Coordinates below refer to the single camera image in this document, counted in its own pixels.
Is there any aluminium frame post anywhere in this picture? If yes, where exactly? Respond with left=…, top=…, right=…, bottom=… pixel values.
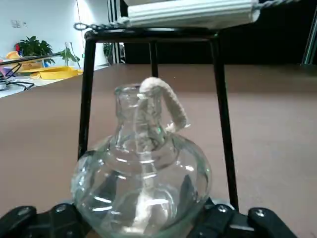
left=106, top=0, right=126, bottom=65
left=301, top=18, right=317, bottom=66

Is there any black desk cable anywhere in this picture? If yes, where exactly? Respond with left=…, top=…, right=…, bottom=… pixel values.
left=0, top=78, right=35, bottom=92

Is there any green leafy plant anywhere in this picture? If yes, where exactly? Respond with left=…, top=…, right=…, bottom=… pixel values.
left=59, top=42, right=82, bottom=68

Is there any black rod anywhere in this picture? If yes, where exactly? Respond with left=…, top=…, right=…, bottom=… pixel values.
left=0, top=51, right=63, bottom=66

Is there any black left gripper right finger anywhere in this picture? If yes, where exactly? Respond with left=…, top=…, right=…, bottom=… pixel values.
left=190, top=198, right=298, bottom=238

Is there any clear glass alcohol lamp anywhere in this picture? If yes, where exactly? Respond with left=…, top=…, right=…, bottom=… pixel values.
left=71, top=76, right=213, bottom=237

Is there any green potted plant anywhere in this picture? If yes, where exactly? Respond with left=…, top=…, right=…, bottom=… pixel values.
left=14, top=36, right=56, bottom=65

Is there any black metal tripod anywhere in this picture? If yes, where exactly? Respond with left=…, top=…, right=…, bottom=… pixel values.
left=77, top=26, right=240, bottom=212

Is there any yellow plastic container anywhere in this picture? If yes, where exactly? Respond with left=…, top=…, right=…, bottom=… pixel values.
left=23, top=65, right=84, bottom=80

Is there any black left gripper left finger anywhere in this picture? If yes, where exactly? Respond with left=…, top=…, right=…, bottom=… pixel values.
left=0, top=203, right=94, bottom=238

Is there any white clay triangle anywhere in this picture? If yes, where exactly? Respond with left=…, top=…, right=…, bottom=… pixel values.
left=73, top=0, right=302, bottom=32

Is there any small cardboard box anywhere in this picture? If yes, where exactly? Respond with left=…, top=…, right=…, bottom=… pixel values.
left=18, top=61, right=43, bottom=70

